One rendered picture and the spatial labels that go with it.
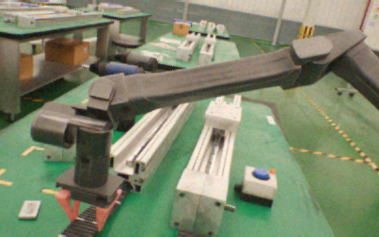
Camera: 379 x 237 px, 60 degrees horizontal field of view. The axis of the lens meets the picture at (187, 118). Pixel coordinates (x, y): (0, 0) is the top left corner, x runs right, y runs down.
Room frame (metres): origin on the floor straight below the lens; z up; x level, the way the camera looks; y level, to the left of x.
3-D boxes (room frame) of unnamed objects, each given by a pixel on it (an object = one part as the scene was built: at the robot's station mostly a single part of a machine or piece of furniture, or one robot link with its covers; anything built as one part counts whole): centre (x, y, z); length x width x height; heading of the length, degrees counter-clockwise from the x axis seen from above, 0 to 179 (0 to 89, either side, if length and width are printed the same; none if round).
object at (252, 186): (0.75, -0.20, 0.81); 0.10 x 0.08 x 0.06; 82
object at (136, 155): (1.07, 0.07, 0.82); 0.80 x 0.10 x 0.09; 172
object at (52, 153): (0.80, 0.30, 0.83); 0.11 x 0.10 x 0.10; 107
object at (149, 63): (1.28, 0.25, 0.89); 0.20 x 0.08 x 0.22; 75
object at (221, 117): (1.04, -0.12, 0.87); 0.16 x 0.11 x 0.07; 172
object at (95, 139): (0.50, 0.15, 0.98); 0.07 x 0.06 x 0.07; 84
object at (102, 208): (0.50, 0.14, 0.85); 0.07 x 0.07 x 0.09; 82
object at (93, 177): (0.50, 0.15, 0.92); 0.10 x 0.07 x 0.07; 82
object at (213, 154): (1.04, -0.12, 0.82); 0.80 x 0.10 x 0.09; 172
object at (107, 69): (1.04, 0.27, 0.89); 0.20 x 0.08 x 0.22; 90
